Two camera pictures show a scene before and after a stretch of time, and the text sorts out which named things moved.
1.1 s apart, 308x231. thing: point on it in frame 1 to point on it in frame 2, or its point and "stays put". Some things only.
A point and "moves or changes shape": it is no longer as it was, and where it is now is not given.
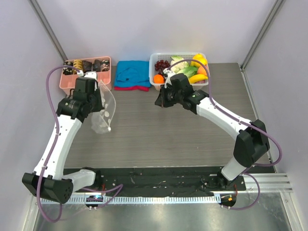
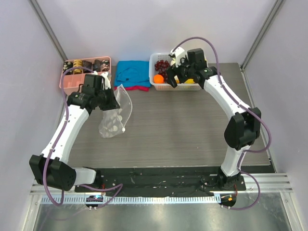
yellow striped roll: [78, 64] stays put
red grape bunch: [160, 65] stays put
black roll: [97, 65] stays put
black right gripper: [162, 96] to [177, 72]
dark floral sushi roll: [68, 70] stays put
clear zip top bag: [101, 120] moves or changes shape
